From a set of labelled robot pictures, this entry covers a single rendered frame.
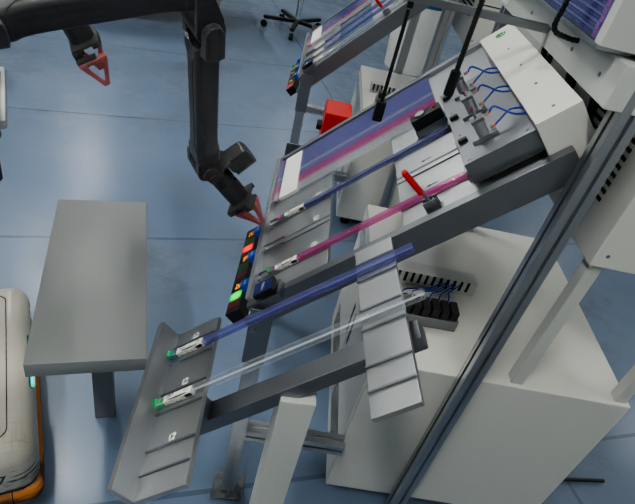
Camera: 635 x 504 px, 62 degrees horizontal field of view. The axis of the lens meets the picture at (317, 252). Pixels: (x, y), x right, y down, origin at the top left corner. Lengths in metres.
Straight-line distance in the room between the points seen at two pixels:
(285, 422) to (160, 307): 1.30
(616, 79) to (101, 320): 1.10
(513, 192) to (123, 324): 0.88
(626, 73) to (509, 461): 1.09
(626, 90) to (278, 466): 0.86
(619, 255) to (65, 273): 1.23
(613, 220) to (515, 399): 0.53
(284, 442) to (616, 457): 1.60
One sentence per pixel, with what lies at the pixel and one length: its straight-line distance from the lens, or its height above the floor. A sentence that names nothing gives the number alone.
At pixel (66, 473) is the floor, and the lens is 1.79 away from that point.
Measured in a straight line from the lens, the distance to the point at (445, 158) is 1.20.
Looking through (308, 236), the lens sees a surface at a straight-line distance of 1.26.
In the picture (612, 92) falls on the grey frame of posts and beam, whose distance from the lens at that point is 0.95.
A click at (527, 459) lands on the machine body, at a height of 0.34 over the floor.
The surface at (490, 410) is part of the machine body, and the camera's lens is 1.46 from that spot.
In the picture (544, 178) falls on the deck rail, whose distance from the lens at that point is 1.03.
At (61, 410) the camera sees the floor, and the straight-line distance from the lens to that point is 1.91.
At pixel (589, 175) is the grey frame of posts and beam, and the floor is 1.20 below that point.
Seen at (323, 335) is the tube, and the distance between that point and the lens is 0.82.
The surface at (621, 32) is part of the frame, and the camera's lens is 0.95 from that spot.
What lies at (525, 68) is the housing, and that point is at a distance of 1.19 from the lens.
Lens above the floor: 1.54
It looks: 37 degrees down
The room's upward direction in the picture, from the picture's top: 15 degrees clockwise
